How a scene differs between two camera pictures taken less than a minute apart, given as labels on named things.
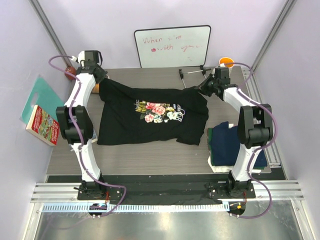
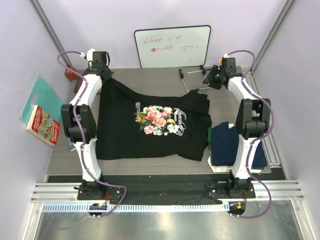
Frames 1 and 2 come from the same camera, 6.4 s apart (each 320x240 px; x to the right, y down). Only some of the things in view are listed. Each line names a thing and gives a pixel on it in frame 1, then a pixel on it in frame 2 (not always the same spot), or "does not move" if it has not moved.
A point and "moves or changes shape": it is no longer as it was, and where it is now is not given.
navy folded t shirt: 225,144 does not move
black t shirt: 129,114 moves or changes shape
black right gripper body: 208,87 -> 214,77
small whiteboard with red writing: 172,47 does not move
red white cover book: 43,126 does not move
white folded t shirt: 221,168 does not move
